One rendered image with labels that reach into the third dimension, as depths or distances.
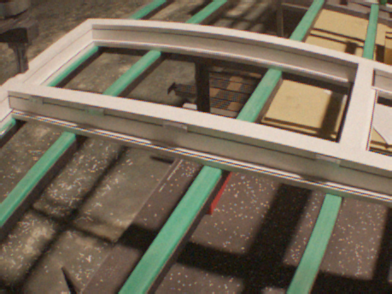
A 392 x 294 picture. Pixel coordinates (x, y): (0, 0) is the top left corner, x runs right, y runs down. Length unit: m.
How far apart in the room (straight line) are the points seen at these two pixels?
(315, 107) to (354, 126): 0.62
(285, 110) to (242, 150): 0.63
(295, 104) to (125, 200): 0.94
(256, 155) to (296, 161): 0.08
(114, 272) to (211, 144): 0.39
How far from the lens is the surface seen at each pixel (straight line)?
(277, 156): 0.95
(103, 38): 1.54
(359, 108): 1.07
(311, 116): 1.56
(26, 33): 1.23
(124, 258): 1.20
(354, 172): 0.92
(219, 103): 2.20
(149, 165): 2.41
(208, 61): 1.48
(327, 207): 0.91
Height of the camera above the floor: 1.48
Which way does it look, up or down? 37 degrees down
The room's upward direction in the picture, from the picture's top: 2 degrees counter-clockwise
